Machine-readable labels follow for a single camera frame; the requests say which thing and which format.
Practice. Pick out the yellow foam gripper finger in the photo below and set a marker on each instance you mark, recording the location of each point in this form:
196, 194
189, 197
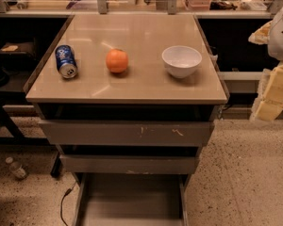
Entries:
261, 35
269, 103

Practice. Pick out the bottom open grey drawer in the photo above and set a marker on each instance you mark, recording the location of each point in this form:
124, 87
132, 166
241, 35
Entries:
130, 200

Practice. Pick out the white bowl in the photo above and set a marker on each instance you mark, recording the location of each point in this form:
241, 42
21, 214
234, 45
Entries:
181, 61

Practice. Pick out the orange fruit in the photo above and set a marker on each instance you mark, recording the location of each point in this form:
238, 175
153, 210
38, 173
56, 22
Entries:
116, 61

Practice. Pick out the black table frame left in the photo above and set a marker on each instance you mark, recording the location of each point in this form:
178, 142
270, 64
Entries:
19, 130

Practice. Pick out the grey drawer cabinet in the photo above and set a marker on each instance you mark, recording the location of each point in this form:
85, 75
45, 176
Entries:
129, 101

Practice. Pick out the top grey drawer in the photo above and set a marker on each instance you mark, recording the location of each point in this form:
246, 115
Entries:
127, 133

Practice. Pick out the middle grey drawer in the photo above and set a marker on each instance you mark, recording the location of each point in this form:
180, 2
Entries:
129, 164

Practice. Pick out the plastic bottle on floor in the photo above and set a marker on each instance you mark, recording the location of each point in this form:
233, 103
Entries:
16, 168

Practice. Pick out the blue soda can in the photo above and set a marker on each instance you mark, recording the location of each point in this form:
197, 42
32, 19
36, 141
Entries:
65, 59

